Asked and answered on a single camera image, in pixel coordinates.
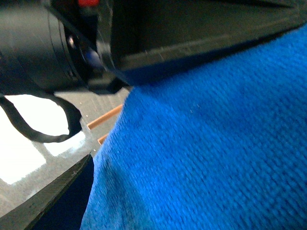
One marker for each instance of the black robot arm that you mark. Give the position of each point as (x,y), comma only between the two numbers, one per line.
(34,66)

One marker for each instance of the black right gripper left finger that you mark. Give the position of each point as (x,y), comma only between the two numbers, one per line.
(52,198)

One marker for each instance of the blue microfiber cloth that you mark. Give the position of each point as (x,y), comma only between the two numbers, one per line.
(220,147)

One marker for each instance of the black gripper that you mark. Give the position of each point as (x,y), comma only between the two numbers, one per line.
(98,35)

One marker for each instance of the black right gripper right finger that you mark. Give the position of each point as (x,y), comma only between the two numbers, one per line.
(153,39)

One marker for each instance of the brown wooden strip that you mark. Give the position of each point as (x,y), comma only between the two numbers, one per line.
(102,139)
(100,120)

